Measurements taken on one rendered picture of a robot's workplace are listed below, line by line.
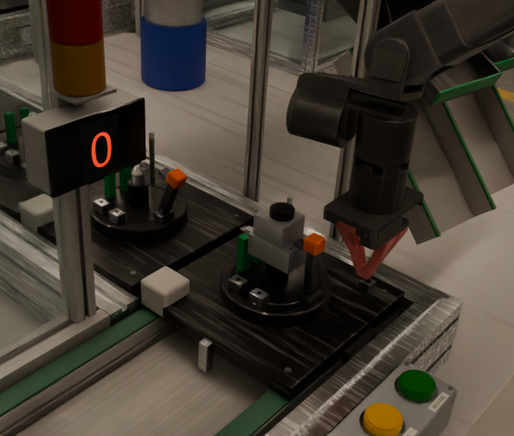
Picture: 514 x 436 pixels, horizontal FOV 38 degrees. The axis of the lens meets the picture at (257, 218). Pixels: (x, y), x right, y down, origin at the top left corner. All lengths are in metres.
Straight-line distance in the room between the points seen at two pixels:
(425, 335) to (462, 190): 0.28
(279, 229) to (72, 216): 0.23
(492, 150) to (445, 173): 0.15
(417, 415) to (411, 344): 0.11
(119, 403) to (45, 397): 0.08
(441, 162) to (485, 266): 0.23
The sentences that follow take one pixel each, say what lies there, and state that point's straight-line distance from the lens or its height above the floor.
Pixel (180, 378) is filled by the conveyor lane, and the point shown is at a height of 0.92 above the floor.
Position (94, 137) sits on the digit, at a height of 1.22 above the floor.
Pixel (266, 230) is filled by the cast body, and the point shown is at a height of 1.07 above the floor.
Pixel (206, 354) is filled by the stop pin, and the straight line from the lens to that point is 0.87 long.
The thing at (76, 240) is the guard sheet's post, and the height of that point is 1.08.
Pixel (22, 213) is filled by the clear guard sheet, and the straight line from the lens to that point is 0.80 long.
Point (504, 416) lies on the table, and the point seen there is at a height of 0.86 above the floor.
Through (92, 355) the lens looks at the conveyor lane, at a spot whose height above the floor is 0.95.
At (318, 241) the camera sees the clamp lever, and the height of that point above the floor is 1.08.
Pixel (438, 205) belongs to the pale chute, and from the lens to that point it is 1.09.
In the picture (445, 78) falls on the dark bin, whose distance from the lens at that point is 1.01.
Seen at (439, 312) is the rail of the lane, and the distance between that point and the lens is 0.98.
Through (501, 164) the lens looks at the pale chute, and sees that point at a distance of 1.25.
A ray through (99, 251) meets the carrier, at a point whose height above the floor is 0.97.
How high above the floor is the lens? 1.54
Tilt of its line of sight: 32 degrees down
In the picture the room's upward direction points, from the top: 4 degrees clockwise
